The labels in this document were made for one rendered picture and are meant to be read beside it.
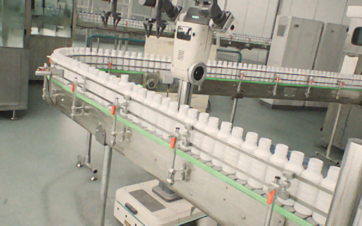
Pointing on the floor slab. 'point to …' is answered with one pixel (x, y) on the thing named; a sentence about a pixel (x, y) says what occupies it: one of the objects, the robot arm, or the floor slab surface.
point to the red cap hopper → (105, 9)
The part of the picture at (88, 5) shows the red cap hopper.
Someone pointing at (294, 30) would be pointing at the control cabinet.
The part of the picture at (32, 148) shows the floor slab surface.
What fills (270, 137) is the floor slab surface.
